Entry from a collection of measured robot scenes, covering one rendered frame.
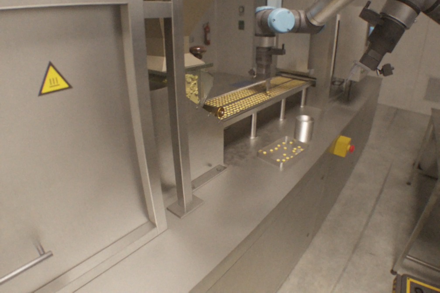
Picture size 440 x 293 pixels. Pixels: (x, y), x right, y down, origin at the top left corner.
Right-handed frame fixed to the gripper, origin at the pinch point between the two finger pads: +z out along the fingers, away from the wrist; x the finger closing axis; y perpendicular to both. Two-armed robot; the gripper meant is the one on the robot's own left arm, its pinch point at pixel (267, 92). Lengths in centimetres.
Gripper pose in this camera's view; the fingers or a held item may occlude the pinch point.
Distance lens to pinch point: 116.4
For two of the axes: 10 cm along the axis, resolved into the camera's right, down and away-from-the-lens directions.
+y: -8.5, -2.1, 4.8
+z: 0.0, 9.1, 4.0
